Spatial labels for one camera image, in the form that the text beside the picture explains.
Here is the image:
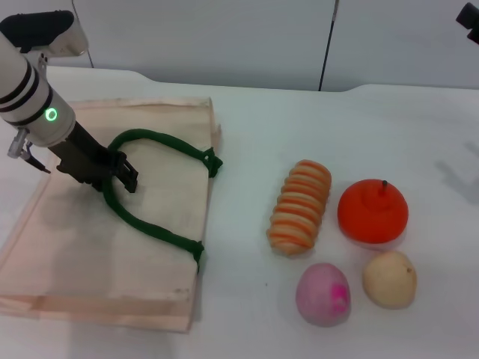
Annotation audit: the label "orange persimmon toy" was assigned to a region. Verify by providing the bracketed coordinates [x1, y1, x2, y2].
[337, 178, 410, 246]

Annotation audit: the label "silver plug with black cable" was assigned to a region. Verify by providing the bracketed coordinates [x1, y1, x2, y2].
[7, 129, 52, 175]

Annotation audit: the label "beige pear toy fruit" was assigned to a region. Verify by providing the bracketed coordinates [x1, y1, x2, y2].
[361, 250, 418, 310]

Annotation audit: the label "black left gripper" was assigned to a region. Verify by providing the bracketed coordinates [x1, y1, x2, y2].
[48, 121, 140, 194]

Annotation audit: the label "orange striped bread roll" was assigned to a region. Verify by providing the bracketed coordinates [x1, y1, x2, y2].
[266, 159, 333, 257]

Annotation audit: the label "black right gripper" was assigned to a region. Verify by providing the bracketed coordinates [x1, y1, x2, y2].
[455, 1, 479, 40]

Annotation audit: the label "pink round toy fruit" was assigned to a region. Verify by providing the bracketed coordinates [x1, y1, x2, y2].
[295, 262, 353, 328]

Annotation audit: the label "cream canvas handbag green handles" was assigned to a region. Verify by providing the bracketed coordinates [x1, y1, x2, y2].
[0, 96, 225, 334]

